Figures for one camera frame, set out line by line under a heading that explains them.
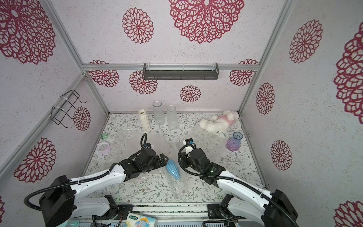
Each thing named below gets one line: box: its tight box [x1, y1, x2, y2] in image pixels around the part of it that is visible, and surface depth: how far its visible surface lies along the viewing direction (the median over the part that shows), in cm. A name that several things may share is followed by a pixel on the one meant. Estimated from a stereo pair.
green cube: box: [100, 132, 109, 140], surface depth 106 cm
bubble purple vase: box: [194, 130, 228, 149], surface depth 106 cm
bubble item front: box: [160, 166, 188, 200], surface depth 84 cm
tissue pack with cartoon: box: [124, 212, 157, 227], surface depth 68 cm
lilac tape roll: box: [96, 141, 112, 155], surface depth 99 cm
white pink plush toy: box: [199, 110, 240, 133], surface depth 103 cm
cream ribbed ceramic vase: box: [138, 109, 151, 131], surface depth 102 cm
